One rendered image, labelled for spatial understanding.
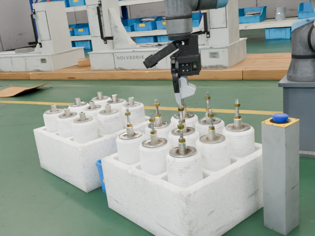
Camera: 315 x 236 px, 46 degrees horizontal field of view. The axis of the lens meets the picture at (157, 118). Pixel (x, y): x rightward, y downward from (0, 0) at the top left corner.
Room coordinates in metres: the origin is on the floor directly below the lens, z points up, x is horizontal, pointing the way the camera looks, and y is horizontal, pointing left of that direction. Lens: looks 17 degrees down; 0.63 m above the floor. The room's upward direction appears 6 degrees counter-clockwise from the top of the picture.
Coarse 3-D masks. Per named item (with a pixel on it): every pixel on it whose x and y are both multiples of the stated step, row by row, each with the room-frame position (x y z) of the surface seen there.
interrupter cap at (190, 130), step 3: (186, 126) 1.12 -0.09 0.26; (174, 129) 1.11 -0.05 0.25; (177, 129) 1.11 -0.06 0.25; (189, 129) 1.10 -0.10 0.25; (192, 129) 1.09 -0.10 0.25; (171, 132) 1.08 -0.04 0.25; (174, 132) 1.08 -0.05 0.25; (177, 132) 1.09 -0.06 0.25; (186, 132) 1.08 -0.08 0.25; (189, 132) 1.07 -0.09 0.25; (192, 132) 1.06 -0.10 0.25; (177, 135) 1.06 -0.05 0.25; (183, 135) 1.05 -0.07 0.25
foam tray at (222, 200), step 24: (120, 168) 1.03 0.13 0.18; (240, 168) 0.95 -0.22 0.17; (120, 192) 1.04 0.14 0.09; (144, 192) 0.95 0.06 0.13; (168, 192) 0.86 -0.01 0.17; (192, 192) 0.83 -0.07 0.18; (216, 192) 0.88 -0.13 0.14; (240, 192) 0.95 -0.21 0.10; (144, 216) 0.96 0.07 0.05; (168, 216) 0.87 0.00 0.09; (192, 216) 0.83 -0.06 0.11; (216, 216) 0.88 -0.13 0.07; (240, 216) 0.95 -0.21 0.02
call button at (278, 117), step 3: (273, 114) 0.92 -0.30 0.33; (276, 114) 0.92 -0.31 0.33; (279, 114) 0.91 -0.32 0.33; (282, 114) 0.91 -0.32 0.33; (285, 114) 0.91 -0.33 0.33; (273, 117) 0.90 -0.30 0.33; (276, 117) 0.90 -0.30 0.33; (279, 117) 0.89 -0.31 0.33; (282, 117) 0.89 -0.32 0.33; (285, 117) 0.89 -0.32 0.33; (276, 120) 0.90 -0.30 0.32; (279, 120) 0.89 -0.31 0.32; (282, 120) 0.89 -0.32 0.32; (285, 120) 0.90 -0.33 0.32
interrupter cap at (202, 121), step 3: (213, 117) 1.19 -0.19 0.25; (198, 120) 1.17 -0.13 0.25; (201, 120) 1.17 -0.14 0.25; (204, 120) 1.17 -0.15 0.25; (213, 120) 1.17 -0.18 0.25; (216, 120) 1.16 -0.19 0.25; (219, 120) 1.15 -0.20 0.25; (201, 123) 1.14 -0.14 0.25; (204, 123) 1.14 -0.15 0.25; (207, 123) 1.14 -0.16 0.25; (213, 123) 1.13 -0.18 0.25; (216, 123) 1.13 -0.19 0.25
